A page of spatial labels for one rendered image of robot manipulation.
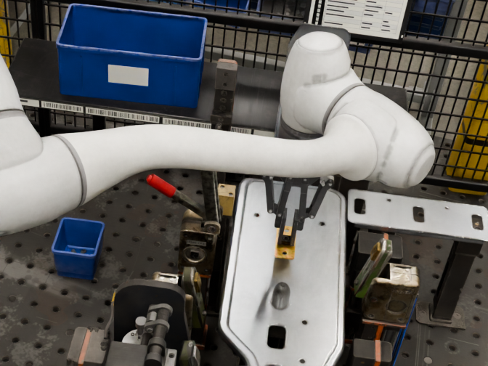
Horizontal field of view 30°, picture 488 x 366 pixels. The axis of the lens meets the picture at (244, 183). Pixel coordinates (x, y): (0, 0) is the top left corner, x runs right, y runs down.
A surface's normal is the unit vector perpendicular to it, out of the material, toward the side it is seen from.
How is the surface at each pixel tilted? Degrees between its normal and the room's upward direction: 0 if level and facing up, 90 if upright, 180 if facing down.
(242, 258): 0
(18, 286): 0
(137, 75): 90
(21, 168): 25
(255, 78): 0
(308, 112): 88
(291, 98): 91
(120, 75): 90
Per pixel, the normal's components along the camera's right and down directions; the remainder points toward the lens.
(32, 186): 0.62, -0.03
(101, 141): 0.49, -0.60
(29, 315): 0.09, -0.73
